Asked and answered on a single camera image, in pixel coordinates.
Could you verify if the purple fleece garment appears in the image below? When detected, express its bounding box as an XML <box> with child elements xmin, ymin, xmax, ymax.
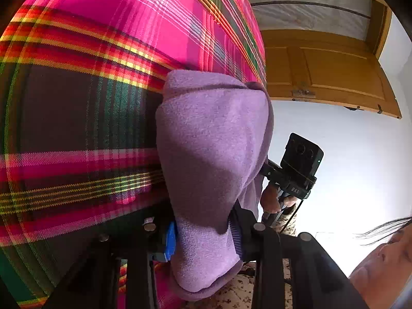
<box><xmin>156</xmin><ymin>70</ymin><xmax>274</xmax><ymax>301</ymax></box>

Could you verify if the grey door curtain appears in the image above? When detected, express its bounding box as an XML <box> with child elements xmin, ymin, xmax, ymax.
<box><xmin>249</xmin><ymin>0</ymin><xmax>372</xmax><ymax>40</ymax></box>

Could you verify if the pink plaid bed sheet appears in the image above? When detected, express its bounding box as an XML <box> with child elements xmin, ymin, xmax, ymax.
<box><xmin>1</xmin><ymin>0</ymin><xmax>265</xmax><ymax>308</ymax></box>

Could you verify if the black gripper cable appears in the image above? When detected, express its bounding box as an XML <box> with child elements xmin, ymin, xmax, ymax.
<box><xmin>278</xmin><ymin>199</ymin><xmax>305</xmax><ymax>234</ymax></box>

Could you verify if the person's right hand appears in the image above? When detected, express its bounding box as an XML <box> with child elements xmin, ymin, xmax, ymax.
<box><xmin>260</xmin><ymin>183</ymin><xmax>297</xmax><ymax>213</ymax></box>

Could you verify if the wooden door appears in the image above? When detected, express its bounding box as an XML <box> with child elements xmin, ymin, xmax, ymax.
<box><xmin>258</xmin><ymin>29</ymin><xmax>403</xmax><ymax>120</ymax></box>

